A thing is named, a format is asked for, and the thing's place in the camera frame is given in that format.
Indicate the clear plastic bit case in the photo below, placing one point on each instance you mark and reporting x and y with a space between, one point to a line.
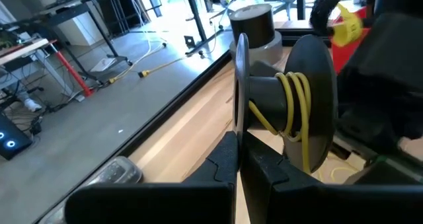
119 171

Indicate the wooden top desk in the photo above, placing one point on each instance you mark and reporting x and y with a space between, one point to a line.
23 50

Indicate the black metal table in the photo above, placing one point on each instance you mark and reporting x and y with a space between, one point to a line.
82 11

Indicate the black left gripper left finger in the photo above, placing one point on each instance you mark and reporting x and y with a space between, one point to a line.
148 204

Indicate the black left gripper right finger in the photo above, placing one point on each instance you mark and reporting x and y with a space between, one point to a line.
314 204

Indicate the grey tape roll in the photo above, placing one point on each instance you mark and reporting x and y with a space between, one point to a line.
271 52

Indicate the computer tower glowing rings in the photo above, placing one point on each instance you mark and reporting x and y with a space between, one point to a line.
13 141

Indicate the black desk frame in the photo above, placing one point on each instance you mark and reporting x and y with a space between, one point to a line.
198 19

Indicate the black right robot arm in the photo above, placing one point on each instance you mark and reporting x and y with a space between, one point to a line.
325 6

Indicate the red desk leg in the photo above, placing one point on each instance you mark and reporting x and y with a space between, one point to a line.
72 73

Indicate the black plastic spool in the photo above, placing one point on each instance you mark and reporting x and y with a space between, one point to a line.
267 101

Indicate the red plastic bin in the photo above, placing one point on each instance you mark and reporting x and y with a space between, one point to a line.
343 55

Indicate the black aluminium table frame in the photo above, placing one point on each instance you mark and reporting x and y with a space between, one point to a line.
165 118

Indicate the black tape roll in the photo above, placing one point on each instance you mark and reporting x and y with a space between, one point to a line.
252 25

